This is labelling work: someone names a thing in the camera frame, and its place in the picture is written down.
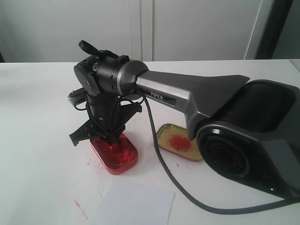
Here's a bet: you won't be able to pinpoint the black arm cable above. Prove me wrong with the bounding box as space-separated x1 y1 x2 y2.
74 40 293 215

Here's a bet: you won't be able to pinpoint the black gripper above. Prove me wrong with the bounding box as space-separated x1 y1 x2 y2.
69 91 142 146

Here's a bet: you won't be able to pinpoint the white cabinet doors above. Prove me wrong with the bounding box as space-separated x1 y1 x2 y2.
0 0 273 62

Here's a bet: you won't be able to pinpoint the red ink tin box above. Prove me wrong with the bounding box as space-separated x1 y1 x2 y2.
90 134 138 175

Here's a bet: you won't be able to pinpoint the dark door frame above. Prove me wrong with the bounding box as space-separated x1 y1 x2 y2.
254 0 300 60

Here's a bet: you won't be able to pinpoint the red plastic stamp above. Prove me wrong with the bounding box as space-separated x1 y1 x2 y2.
107 140 120 153

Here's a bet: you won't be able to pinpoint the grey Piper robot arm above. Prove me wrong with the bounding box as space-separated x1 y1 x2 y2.
68 53 300 203

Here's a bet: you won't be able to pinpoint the white paper sheet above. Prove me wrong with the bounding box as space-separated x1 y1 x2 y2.
91 178 175 225

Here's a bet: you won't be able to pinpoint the gold tin lid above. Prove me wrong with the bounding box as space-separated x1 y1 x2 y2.
157 123 203 162

